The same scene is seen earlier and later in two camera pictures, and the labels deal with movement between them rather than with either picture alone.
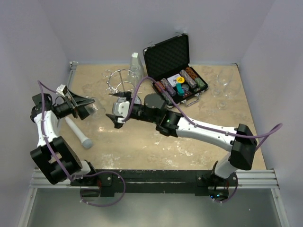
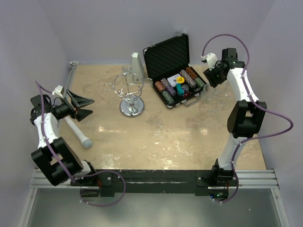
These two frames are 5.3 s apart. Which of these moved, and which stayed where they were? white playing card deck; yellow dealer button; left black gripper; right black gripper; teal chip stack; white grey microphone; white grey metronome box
Moved: right black gripper
Stayed: white grey microphone; white playing card deck; teal chip stack; white grey metronome box; yellow dealer button; left black gripper
